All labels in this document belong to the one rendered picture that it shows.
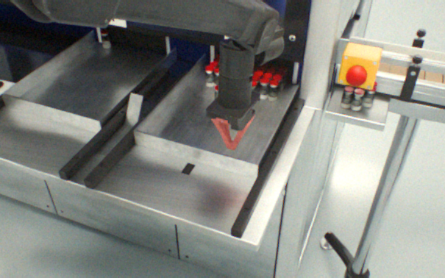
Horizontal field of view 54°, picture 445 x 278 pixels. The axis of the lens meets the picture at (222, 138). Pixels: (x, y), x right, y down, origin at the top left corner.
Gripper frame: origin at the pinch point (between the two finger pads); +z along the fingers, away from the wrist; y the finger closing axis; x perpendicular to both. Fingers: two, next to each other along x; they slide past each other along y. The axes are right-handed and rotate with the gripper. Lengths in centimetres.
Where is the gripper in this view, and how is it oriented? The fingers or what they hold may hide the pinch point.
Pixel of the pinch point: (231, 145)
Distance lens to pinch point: 80.4
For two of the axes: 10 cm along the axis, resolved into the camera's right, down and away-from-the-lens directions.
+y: 3.9, -4.9, 7.8
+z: -0.4, 8.4, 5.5
